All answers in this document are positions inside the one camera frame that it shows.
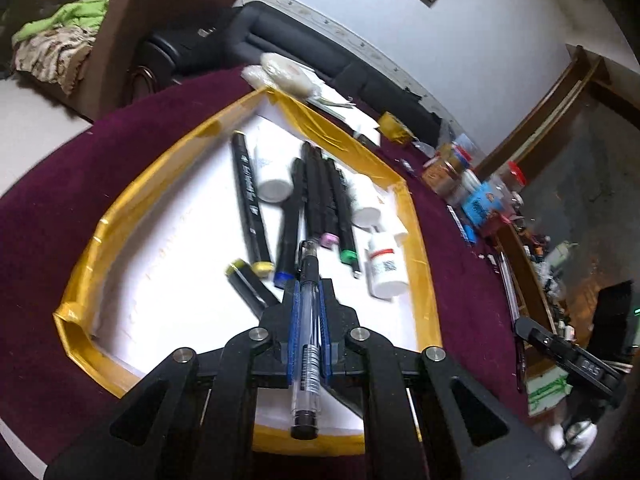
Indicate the black marker green cap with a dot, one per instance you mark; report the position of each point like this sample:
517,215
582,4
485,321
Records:
348,249

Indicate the blue ballpoint pen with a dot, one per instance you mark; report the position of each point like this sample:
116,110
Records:
466,231

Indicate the white paper stack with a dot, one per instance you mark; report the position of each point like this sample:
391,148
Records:
346,111

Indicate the black marker pink cap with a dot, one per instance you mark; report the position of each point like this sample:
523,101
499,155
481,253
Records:
315,205

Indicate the white plastic bag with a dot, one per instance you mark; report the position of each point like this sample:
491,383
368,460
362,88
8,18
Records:
278,72

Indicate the pink insulated flask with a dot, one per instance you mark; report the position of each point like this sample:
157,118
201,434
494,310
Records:
496,220

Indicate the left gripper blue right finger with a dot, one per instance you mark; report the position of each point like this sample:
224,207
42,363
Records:
327,307

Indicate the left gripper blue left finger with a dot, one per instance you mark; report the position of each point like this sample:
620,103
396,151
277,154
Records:
293,334

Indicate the small jar red blue lid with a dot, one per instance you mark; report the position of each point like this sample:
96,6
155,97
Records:
458,158

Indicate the slim black pen blue tip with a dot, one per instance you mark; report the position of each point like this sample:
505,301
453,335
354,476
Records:
288,238

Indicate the clear jar red lid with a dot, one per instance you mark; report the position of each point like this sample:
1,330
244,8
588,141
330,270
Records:
511,175

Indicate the brown armchair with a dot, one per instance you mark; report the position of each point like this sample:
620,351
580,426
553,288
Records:
125,23

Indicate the yellow tape roll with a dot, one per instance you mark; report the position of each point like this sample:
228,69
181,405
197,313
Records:
394,130

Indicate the dark sofa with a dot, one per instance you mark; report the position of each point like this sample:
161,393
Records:
239,36

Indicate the green patterned cloth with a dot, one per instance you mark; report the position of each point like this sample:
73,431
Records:
56,50

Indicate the black marker yellow-green cap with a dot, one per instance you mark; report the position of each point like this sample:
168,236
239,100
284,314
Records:
253,227

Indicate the white gloved right hand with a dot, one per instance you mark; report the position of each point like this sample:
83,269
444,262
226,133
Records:
572,431

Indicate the white plastic jar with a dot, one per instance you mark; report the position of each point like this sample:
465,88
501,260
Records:
467,185

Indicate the black marker yellow cap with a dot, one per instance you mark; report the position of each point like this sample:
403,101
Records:
254,293

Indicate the clear jar cartoon blue label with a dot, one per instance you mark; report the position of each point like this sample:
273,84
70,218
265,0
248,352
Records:
487,199

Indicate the white squeeze bottle red label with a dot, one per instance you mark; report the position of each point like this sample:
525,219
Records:
387,275

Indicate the yellow-edged white tray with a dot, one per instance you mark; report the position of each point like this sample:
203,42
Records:
153,276

